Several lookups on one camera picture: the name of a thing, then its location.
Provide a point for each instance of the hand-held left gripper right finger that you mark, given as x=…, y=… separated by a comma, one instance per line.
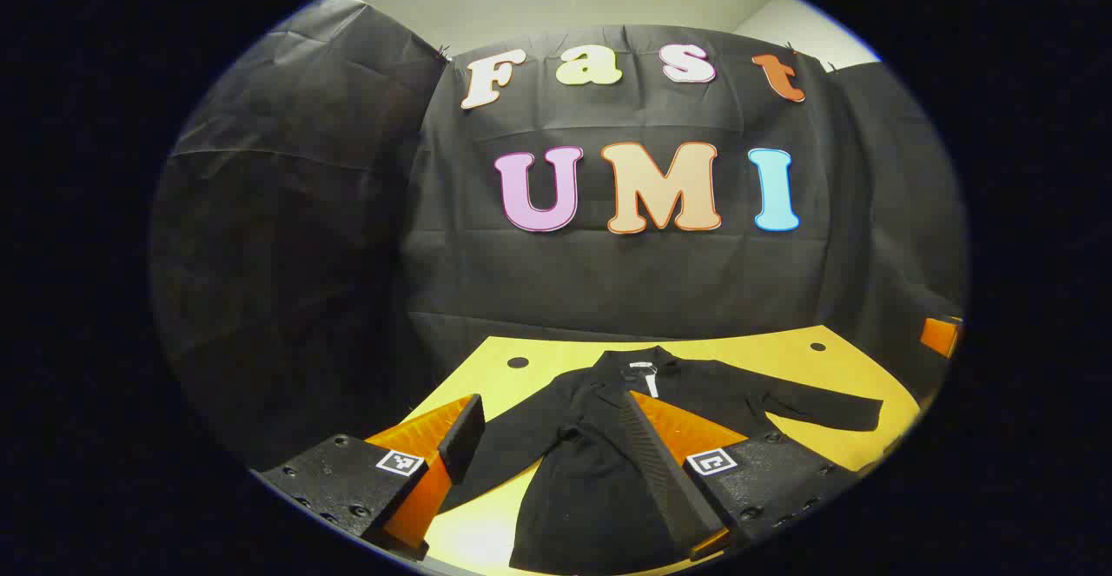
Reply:
x=660, y=472

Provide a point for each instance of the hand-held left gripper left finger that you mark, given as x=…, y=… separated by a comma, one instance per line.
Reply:
x=465, y=437

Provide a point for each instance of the black backdrop cloth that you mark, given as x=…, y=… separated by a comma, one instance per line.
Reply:
x=608, y=281

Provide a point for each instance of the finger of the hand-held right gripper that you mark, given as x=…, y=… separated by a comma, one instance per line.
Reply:
x=941, y=336

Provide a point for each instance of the black coat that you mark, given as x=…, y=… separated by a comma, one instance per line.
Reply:
x=573, y=489

